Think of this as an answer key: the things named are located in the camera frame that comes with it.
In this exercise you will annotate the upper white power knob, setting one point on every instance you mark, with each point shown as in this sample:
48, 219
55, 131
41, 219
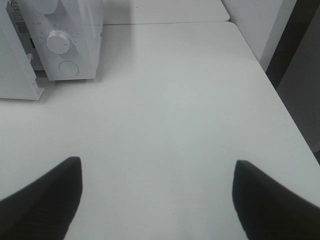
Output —
45, 6

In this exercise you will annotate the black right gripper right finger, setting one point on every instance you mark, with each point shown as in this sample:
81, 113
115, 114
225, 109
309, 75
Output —
269, 211

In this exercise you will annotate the white microwave door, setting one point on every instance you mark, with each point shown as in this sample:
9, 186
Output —
17, 77

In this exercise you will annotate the white warning label sticker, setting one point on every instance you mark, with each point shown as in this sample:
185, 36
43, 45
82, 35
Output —
16, 18

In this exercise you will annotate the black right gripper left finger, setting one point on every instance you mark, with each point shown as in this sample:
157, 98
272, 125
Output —
44, 209

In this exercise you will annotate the round white door button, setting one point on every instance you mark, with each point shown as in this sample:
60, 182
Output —
68, 68

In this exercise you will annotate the white microwave oven body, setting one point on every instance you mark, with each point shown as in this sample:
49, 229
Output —
81, 20

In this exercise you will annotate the lower white timer knob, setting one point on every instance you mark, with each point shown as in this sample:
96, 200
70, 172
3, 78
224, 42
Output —
58, 42

